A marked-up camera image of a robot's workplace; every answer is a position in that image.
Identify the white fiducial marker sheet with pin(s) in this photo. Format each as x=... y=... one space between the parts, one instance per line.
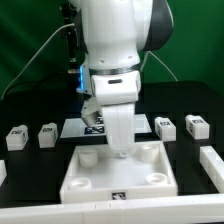
x=77 y=128

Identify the white left obstacle bar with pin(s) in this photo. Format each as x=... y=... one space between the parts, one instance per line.
x=3 y=172

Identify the white obstacle bar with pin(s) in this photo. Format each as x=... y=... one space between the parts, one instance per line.
x=213 y=165
x=168 y=210
x=3 y=172

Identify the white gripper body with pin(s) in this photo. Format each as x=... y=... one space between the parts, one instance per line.
x=116 y=95

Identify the white front obstacle bar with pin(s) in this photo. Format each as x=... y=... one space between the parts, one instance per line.
x=168 y=210

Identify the white right obstacle bar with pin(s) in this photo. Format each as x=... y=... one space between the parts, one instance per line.
x=213 y=165

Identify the white square tabletop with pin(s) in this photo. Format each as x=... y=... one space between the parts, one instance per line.
x=95 y=173

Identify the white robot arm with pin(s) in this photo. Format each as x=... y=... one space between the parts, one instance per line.
x=112 y=34

